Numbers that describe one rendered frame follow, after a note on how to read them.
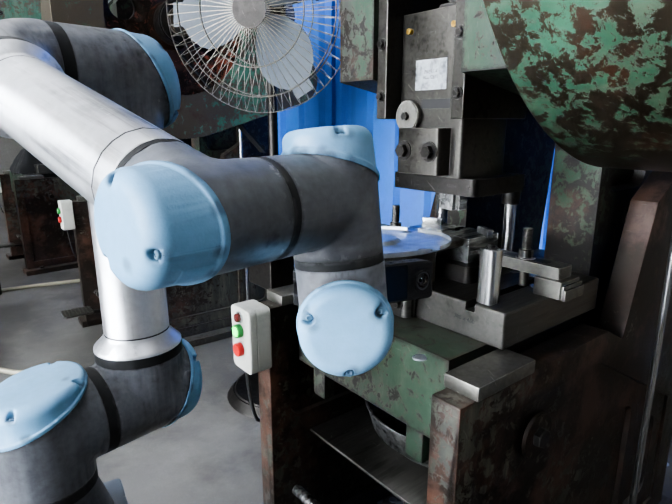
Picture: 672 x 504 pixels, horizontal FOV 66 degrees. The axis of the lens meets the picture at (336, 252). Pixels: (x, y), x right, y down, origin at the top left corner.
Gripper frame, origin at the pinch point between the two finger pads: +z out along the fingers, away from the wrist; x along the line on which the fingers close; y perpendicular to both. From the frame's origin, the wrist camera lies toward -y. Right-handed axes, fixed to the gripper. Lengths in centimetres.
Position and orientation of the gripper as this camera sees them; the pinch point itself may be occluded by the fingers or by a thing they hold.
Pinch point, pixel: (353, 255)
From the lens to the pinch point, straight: 73.9
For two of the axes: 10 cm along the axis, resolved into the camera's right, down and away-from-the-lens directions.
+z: -0.1, -1.6, 9.9
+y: -10.0, 0.0, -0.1
